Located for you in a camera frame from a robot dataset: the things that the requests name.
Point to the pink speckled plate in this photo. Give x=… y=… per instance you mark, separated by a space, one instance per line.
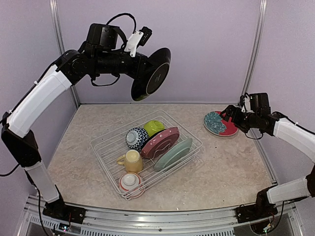
x=160 y=143

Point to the blue white patterned bowl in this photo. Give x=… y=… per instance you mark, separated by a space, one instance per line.
x=136 y=138

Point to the red teal floral plate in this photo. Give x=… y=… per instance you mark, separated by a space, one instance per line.
x=215 y=124

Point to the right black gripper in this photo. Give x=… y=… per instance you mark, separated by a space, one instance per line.
x=230 y=109

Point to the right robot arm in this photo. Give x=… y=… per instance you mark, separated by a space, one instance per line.
x=280 y=126

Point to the light teal plate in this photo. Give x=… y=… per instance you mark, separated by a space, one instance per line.
x=174 y=154

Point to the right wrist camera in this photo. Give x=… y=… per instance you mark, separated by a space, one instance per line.
x=246 y=103

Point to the right aluminium frame post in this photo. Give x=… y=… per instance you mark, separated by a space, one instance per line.
x=256 y=45

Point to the green bowl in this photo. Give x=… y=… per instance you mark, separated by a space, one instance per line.
x=154 y=126

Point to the black plate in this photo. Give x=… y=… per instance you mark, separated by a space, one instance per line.
x=155 y=76

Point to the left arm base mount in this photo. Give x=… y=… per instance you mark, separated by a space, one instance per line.
x=59 y=210

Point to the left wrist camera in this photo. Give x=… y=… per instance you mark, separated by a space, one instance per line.
x=138 y=38

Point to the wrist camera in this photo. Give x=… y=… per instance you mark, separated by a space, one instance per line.
x=246 y=103
x=138 y=38

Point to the white wire dish rack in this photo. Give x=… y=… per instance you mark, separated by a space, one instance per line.
x=109 y=147

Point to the white bowl red rim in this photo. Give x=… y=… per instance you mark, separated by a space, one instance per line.
x=131 y=185

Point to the aluminium front rail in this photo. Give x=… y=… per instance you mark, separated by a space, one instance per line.
x=99 y=221

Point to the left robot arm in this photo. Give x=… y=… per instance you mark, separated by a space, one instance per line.
x=106 y=50

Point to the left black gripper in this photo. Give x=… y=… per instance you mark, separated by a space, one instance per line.
x=139 y=69

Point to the yellow mug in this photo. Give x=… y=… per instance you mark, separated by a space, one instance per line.
x=132 y=161

